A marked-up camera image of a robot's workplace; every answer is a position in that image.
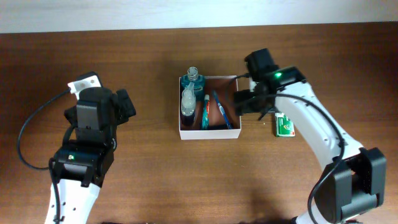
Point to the clear foam soap pump bottle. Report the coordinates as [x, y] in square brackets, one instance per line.
[188, 105]

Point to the blue white toothbrush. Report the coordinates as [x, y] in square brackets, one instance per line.
[221, 109]

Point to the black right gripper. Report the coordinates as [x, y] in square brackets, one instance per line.
[249, 105]

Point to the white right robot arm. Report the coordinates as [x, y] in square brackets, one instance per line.
[353, 178]

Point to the teal Listerine mouthwash bottle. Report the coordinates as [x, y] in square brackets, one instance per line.
[198, 81]

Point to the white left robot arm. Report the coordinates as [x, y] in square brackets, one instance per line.
[78, 168]

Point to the red green toothpaste tube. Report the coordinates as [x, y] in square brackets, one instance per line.
[206, 109]

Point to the pink white cardboard box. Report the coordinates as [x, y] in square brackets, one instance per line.
[220, 85]

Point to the green white soap box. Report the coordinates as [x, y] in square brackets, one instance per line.
[284, 126]

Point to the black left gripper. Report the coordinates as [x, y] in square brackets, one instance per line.
[120, 114]

